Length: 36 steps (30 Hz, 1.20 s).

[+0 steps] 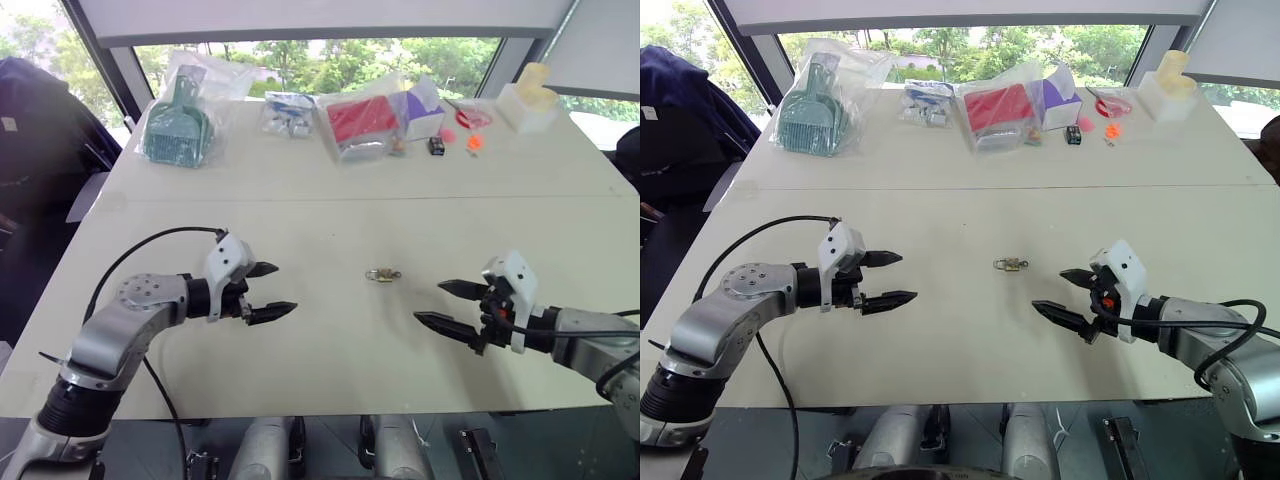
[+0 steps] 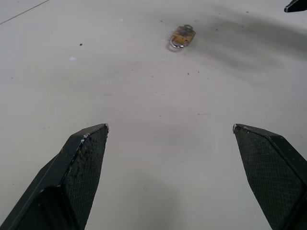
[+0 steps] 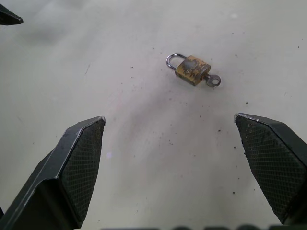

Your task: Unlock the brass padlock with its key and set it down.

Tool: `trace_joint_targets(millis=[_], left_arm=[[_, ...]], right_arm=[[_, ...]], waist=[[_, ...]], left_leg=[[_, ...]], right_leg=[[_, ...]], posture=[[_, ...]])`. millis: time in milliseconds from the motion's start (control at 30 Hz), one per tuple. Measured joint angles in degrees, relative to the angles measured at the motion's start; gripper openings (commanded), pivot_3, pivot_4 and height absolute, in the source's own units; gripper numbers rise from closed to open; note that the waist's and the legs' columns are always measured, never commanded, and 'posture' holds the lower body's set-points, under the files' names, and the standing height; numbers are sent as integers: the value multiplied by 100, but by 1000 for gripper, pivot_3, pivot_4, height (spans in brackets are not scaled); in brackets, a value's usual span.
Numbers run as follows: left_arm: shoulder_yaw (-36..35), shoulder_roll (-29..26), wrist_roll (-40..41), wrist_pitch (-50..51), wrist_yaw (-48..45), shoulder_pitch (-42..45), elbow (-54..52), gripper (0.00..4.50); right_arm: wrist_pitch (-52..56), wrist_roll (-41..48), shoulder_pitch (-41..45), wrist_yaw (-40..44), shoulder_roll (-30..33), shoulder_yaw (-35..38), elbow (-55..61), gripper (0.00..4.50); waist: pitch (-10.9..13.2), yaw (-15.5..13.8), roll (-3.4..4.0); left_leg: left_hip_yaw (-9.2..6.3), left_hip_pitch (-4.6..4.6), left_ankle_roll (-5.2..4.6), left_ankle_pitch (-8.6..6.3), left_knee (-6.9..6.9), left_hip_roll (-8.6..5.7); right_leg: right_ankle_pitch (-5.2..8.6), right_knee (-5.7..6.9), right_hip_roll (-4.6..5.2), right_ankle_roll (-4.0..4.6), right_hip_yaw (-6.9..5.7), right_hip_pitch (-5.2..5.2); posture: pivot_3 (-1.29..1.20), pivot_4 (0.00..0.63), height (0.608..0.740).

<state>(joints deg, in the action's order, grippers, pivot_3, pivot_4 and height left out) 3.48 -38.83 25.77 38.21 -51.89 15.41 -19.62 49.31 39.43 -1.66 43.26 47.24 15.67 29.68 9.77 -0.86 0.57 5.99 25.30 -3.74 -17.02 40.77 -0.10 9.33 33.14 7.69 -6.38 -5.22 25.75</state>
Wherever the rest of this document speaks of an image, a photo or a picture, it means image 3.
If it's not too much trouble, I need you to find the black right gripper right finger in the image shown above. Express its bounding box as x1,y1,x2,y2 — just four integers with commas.
233,113,307,226

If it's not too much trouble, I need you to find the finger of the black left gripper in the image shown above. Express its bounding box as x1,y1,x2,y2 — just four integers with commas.
0,3,24,25

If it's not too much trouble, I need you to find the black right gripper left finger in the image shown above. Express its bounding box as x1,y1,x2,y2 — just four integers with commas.
0,115,106,230

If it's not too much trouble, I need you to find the small silver key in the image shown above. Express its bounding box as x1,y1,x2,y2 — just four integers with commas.
202,74,222,87

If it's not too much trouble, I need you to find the small brass padlock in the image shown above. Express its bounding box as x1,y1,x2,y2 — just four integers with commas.
165,53,211,86

